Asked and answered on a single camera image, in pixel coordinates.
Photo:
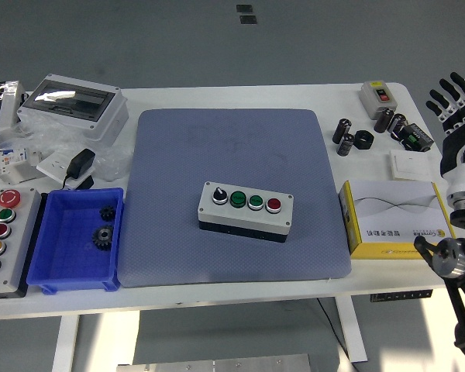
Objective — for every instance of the grey four-button control box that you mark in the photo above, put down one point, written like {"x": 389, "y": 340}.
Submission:
{"x": 224, "y": 215}

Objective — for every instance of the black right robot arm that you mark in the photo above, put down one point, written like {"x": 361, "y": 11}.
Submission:
{"x": 455, "y": 255}

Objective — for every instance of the grey five-button control box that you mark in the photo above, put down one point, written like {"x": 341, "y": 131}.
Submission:
{"x": 17, "y": 248}

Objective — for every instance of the black module with green terminals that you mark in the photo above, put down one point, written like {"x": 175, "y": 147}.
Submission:
{"x": 416, "y": 137}

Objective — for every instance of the white yellow cardboard box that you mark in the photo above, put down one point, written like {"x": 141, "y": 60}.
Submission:
{"x": 395, "y": 209}

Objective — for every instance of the black cylindrical capacitor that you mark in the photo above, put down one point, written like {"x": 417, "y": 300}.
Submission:
{"x": 345, "y": 145}
{"x": 341, "y": 131}
{"x": 397, "y": 123}
{"x": 383, "y": 120}

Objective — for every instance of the black hex nut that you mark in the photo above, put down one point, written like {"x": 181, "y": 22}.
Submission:
{"x": 368, "y": 136}

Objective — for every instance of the black table control panel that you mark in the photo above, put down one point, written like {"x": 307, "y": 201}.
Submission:
{"x": 401, "y": 297}

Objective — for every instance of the white table leg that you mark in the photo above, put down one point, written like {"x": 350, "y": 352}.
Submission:
{"x": 352, "y": 333}
{"x": 66, "y": 345}

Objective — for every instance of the dark floor plate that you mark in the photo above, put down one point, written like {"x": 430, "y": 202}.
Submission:
{"x": 248, "y": 19}
{"x": 244, "y": 8}

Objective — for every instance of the blue-grey table mat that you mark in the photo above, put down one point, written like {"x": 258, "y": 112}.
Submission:
{"x": 186, "y": 147}

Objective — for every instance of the grey metal plate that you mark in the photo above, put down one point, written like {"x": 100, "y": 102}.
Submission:
{"x": 217, "y": 365}

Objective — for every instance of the clear plastic bag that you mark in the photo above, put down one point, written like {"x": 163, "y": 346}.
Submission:
{"x": 112, "y": 162}

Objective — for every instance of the small black bevel gear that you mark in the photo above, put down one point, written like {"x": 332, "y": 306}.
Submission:
{"x": 107, "y": 213}

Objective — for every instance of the large black bevel gear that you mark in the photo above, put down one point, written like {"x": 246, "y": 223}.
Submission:
{"x": 103, "y": 237}

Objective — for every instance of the black power adapter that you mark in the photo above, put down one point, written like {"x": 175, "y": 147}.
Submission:
{"x": 81, "y": 162}

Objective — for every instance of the blue plastic bin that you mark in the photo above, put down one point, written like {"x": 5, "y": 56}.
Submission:
{"x": 69, "y": 252}

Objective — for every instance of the white circuit breaker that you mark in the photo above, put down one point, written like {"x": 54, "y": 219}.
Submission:
{"x": 17, "y": 164}

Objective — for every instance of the white rectangular device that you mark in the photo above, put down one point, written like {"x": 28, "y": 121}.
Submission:
{"x": 8, "y": 108}

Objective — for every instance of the white wall switch plate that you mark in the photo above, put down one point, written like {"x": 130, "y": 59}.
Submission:
{"x": 410, "y": 164}

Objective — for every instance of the grey two-button switch box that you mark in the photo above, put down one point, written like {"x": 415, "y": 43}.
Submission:
{"x": 372, "y": 100}

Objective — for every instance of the grey enclosure with clear lid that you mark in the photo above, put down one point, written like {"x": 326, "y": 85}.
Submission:
{"x": 100, "y": 120}

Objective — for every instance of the white wall socket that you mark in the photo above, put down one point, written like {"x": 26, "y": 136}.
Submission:
{"x": 52, "y": 164}

